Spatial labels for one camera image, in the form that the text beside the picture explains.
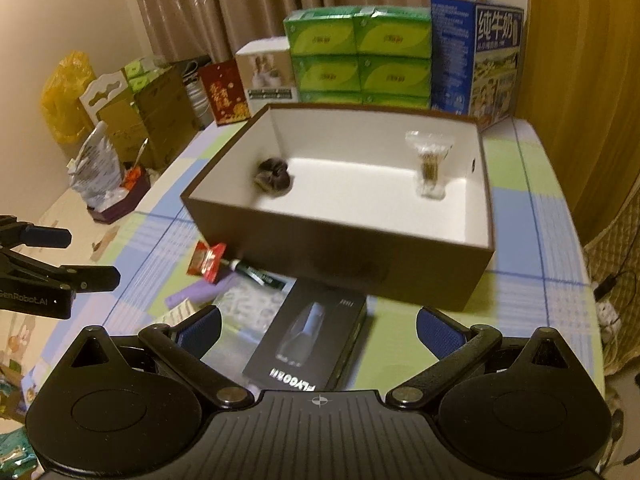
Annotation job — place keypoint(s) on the black hair scrunchie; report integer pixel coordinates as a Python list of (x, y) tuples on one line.
[(274, 176)]

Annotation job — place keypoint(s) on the black product box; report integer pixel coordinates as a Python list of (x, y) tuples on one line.
[(300, 340)]

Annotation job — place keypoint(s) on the white power strip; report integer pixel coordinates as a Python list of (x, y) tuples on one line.
[(609, 320)]

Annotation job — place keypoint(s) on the white photo print box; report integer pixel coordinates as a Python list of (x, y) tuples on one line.
[(265, 72)]

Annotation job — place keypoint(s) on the dark green tube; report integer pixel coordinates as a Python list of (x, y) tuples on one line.
[(260, 276)]

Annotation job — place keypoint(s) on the clear packet of toothpicks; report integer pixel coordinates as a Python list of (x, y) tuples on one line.
[(430, 170)]

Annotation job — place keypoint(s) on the beige curtain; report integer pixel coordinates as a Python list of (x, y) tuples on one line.
[(250, 0)]

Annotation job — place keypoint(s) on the dark purple box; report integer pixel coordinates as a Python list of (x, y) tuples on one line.
[(122, 200)]

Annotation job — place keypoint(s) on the purple shampoo tube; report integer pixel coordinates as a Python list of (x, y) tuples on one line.
[(200, 293)]

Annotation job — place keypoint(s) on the red snack packet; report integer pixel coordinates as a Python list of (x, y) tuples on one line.
[(206, 262)]

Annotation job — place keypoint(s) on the silver metal container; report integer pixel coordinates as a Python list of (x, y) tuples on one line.
[(200, 105)]

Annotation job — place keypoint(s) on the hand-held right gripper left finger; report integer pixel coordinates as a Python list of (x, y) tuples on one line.
[(200, 332)]

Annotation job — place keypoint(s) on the printed paper card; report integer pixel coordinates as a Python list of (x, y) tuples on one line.
[(177, 316)]

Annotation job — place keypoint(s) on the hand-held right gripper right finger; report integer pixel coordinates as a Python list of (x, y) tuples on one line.
[(440, 332)]

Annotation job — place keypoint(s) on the checked cloth covered desktop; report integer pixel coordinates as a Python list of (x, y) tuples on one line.
[(525, 240)]

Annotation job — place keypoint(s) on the clear cotton swab container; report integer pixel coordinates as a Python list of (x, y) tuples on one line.
[(250, 310)]

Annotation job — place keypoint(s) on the stack of green tissue boxes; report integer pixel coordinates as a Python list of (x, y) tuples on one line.
[(355, 55)]

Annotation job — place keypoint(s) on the brown storage box white inside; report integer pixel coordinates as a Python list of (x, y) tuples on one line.
[(350, 260)]

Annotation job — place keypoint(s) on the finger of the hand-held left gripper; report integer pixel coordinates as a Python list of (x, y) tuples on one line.
[(85, 278), (45, 238)]

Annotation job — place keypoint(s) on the red decorated box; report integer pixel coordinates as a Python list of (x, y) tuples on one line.
[(225, 92)]

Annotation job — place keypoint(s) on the blue milk carton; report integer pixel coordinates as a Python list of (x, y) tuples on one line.
[(475, 60)]

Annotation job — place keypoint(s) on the wooden cabinet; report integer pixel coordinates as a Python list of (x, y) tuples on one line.
[(580, 60)]

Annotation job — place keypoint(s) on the brown cardboard carton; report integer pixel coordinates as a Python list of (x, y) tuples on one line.
[(160, 115)]

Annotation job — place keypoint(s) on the yellow plastic bag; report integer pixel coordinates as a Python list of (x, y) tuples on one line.
[(62, 100)]

